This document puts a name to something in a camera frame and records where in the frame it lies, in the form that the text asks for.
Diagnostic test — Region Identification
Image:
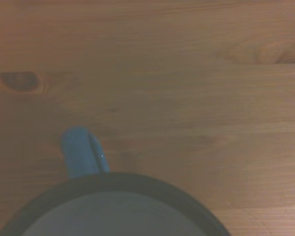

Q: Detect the blue enamel mug black rim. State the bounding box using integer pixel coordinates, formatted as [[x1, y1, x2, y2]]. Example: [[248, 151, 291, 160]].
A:
[[0, 125, 233, 236]]

